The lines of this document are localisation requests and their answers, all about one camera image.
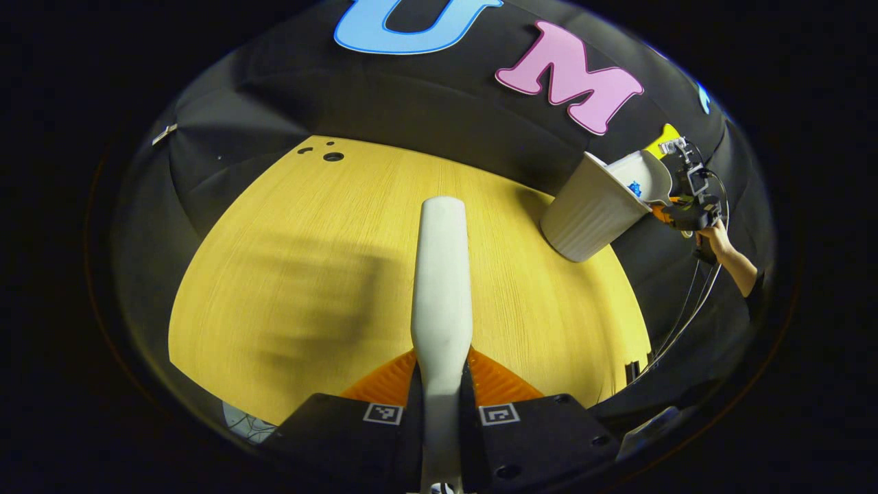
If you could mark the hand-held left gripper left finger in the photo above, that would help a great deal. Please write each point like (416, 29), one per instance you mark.
(413, 446)

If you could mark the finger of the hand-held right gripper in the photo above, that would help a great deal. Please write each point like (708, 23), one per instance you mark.
(664, 214)

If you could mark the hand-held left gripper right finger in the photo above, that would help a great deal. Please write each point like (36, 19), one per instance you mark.
(468, 446)

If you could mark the blue paper trash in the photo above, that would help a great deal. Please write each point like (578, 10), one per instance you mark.
(635, 189)

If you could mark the white dustpan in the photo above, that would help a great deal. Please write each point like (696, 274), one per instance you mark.
(651, 175)

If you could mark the white ribbed garbage bin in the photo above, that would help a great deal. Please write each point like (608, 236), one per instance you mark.
(590, 213)

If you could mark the small white broom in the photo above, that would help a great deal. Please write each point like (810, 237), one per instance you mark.
(442, 274)

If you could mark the wooden desktop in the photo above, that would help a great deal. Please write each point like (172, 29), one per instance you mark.
(309, 240)

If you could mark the black backdrop cloth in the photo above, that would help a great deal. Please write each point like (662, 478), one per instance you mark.
(411, 96)

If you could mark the silver metal clip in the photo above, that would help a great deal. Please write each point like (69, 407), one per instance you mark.
(164, 134)

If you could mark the black desk edge bracket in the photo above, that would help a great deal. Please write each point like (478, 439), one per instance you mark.
(632, 372)

